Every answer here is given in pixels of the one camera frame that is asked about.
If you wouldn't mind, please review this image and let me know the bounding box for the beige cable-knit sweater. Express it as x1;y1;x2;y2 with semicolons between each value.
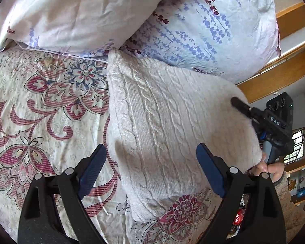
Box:
107;50;262;222

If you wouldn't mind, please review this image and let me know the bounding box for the person's right hand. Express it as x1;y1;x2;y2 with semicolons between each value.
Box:
250;152;285;183

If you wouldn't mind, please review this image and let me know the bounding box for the lavender print pillow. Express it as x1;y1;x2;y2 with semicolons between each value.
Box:
122;0;280;84

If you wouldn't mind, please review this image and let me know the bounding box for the floral bed quilt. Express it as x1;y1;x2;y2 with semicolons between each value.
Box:
0;44;220;243

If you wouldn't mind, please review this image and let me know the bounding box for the pink floral pillow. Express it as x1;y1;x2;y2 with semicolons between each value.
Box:
0;0;161;57

